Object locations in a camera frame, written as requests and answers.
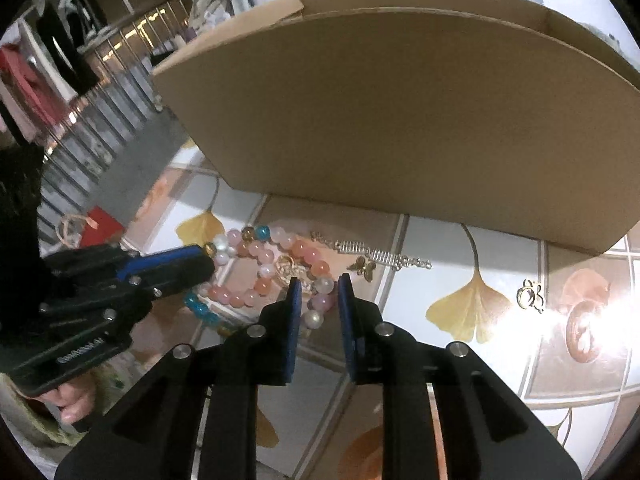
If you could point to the ginkgo leaf printed tablecloth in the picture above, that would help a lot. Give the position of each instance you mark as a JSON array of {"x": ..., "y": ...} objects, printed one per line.
[{"x": 450, "y": 385}]

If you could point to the gold butterfly charm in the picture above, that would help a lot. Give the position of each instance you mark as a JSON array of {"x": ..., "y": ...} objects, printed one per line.
[{"x": 364, "y": 267}]

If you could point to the red hanging garment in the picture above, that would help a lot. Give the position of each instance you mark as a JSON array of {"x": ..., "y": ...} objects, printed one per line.
[{"x": 20, "y": 80}]

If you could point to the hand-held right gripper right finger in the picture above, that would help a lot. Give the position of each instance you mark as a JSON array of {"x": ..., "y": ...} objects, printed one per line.
[{"x": 347, "y": 332}]

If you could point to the brown cardboard box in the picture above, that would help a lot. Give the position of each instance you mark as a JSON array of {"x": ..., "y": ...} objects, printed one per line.
[{"x": 400, "y": 110}]

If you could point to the gold openwork charm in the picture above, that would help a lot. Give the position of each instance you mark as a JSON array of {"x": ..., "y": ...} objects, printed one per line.
[{"x": 530, "y": 296}]

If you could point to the person's left hand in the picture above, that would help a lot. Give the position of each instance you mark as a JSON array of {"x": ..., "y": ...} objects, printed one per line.
[{"x": 70, "y": 405}]

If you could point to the white hanging cloth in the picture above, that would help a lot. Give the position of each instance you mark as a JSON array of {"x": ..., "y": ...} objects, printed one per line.
[{"x": 210, "y": 0}]

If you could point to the metal railing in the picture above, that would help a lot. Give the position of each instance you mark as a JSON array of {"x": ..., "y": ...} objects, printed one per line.
[{"x": 115, "y": 105}]

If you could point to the red paper bag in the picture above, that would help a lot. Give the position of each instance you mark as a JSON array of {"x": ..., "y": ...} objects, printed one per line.
[{"x": 102, "y": 225}]

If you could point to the person's left forearm green sleeve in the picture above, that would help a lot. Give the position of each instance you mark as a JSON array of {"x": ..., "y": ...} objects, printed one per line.
[{"x": 30, "y": 427}]

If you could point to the black hanging garment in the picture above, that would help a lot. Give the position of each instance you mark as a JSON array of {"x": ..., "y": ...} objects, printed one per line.
[{"x": 65, "y": 35}]

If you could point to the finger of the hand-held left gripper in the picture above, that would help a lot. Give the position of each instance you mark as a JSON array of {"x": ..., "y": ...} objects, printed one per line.
[
  {"x": 165, "y": 256},
  {"x": 175, "y": 277}
]

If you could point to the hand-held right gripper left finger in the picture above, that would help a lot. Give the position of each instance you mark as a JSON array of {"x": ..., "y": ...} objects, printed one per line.
[{"x": 295, "y": 332}]

